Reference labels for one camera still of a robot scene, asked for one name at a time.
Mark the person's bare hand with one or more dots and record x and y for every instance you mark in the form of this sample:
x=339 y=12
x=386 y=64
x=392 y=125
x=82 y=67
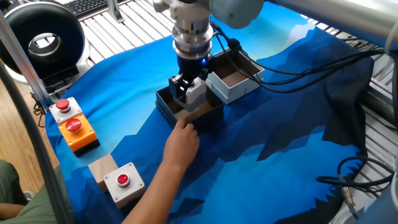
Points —
x=182 y=146

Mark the blue mountain print cloth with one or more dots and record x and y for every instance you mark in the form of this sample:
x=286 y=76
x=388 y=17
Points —
x=248 y=171

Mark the aluminium frame profile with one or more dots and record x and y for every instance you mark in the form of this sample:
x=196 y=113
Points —
x=21 y=59

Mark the white green push button box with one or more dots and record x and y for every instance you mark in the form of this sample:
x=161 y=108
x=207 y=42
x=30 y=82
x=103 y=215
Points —
x=197 y=91

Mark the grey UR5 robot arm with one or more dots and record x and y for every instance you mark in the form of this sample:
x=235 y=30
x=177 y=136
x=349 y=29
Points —
x=280 y=12

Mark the dark blue cardboard box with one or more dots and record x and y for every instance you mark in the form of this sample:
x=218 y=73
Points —
x=208 y=116

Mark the grey emergency stop button box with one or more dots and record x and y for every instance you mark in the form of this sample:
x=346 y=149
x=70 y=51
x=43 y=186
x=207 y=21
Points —
x=65 y=109

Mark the plain wooden block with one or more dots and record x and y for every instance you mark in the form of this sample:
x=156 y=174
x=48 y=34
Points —
x=101 y=169

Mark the white flat red button box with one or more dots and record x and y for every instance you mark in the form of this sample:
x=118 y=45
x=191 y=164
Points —
x=124 y=185

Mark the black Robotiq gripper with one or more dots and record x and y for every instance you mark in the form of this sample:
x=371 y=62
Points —
x=192 y=67

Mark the black computer keyboard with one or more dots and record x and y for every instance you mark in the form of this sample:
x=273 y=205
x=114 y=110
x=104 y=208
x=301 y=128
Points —
x=85 y=5

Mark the light blue cardboard box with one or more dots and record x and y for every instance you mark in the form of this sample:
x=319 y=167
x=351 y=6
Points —
x=230 y=90

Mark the orange emergency stop button box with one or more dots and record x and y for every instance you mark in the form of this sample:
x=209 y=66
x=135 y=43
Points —
x=77 y=133

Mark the person's green clothing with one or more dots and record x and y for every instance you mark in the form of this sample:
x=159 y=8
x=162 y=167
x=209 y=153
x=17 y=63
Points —
x=31 y=208

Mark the person's bare forearm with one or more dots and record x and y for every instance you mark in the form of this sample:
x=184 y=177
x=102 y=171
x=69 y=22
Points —
x=152 y=199

